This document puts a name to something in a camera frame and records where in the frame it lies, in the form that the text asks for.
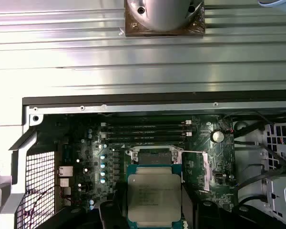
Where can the internal USB connector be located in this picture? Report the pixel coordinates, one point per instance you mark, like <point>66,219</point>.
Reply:
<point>218,175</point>

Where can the black PC case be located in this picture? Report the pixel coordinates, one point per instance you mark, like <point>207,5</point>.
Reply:
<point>157,100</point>

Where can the grey metal drive cage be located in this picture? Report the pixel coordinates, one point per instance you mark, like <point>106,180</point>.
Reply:
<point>278,190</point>

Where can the black RAM slot white clips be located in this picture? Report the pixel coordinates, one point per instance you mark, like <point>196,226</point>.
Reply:
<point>145,124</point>
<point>145,136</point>

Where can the green motherboard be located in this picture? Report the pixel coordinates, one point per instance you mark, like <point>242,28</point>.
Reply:
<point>205,171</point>

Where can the metal socket cover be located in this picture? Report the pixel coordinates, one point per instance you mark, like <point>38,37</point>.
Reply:
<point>205,171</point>

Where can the silver Ethernet port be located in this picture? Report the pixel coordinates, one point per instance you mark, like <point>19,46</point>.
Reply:
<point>65,171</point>

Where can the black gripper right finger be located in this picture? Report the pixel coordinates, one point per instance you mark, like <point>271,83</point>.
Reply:
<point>205,214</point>

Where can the blue top capacitor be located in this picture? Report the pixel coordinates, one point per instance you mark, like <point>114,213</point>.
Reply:
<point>89,136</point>
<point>89,130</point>

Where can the grey XDP connector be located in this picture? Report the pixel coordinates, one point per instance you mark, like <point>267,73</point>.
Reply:
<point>205,132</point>

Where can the CPU socket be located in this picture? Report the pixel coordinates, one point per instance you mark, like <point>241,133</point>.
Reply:
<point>155,158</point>

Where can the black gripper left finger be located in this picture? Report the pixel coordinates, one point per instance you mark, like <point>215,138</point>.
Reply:
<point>112,214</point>

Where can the round silver coin battery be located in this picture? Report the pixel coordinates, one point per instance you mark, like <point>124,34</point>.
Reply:
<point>217,136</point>

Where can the silver green CPU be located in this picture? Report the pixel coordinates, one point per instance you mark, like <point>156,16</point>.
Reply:
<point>155,190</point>

